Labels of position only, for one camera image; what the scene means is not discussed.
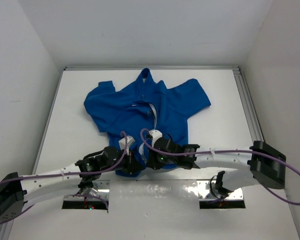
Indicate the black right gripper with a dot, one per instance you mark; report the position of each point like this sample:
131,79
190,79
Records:
152,161

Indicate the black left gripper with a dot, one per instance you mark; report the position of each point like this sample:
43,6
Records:
132,165

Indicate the blue zip-up jacket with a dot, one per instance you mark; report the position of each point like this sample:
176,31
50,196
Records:
145,104

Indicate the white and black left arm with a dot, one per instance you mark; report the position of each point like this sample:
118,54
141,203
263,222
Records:
19,193

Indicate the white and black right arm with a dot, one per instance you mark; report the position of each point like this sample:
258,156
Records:
258,164

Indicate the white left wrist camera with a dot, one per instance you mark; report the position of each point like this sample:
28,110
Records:
126,142

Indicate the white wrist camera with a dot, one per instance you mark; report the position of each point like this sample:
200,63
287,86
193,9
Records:
126,142
154,135

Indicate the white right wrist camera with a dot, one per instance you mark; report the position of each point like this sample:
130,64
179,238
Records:
154,135

